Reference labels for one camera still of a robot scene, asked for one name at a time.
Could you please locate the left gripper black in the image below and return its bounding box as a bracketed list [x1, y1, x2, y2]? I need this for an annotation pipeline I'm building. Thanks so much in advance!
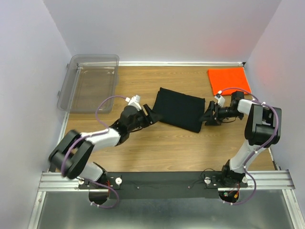
[128, 104, 163, 132]

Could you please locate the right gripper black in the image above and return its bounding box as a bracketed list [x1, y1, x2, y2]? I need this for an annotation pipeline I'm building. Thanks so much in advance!
[198, 101, 242, 126]

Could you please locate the black t-shirt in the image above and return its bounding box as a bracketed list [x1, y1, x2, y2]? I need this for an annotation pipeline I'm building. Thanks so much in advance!
[152, 87, 205, 133]

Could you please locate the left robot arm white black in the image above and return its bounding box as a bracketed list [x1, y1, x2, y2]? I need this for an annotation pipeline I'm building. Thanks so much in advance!
[48, 104, 162, 188]

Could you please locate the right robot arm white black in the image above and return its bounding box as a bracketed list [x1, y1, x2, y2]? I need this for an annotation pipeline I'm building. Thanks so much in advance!
[200, 91, 282, 187]

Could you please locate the folded orange t-shirt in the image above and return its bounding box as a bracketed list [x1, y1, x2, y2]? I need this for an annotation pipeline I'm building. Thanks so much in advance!
[207, 67, 251, 95]

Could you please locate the clear plastic bin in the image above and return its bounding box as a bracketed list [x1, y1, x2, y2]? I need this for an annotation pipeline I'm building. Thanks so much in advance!
[57, 54, 120, 114]

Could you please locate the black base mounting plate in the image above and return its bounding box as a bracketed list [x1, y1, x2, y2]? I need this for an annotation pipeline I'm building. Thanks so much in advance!
[79, 170, 248, 204]

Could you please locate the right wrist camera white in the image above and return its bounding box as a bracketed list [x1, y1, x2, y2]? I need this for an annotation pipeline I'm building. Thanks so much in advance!
[214, 94, 225, 107]

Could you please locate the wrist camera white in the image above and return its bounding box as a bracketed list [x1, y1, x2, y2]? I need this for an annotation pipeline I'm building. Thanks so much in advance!
[125, 95, 141, 110]
[214, 94, 225, 107]

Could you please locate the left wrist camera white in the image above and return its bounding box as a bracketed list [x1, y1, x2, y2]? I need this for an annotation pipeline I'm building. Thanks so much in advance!
[125, 95, 141, 110]

